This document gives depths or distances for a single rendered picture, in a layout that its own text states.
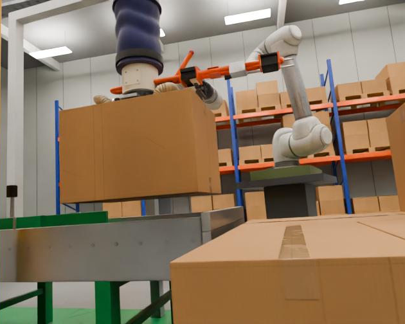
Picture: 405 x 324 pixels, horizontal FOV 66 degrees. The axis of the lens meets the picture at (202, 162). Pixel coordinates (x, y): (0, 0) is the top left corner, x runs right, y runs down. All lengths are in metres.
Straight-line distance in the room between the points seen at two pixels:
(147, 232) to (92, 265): 0.23
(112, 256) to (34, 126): 11.96
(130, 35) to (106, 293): 1.07
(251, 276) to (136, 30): 1.26
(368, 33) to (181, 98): 10.42
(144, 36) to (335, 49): 9.74
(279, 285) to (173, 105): 0.86
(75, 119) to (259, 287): 1.11
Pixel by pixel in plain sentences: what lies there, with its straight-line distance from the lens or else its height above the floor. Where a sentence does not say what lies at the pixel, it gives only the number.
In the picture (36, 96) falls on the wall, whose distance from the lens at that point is 13.25.
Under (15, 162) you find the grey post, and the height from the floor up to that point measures 1.28.
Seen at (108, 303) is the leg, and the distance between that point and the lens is 1.17.
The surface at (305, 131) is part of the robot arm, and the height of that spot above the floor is 1.00.
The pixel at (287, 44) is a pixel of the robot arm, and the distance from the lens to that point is 1.95.
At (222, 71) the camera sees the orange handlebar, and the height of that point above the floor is 1.20.
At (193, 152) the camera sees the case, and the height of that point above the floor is 0.83.
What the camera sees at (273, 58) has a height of 1.21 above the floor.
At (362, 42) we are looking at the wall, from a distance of 11.26.
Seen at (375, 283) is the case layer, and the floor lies 0.51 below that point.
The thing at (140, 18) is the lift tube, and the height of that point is 1.49.
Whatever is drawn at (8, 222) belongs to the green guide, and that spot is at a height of 0.62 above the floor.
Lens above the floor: 0.63
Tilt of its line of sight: 8 degrees up
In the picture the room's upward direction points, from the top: 4 degrees counter-clockwise
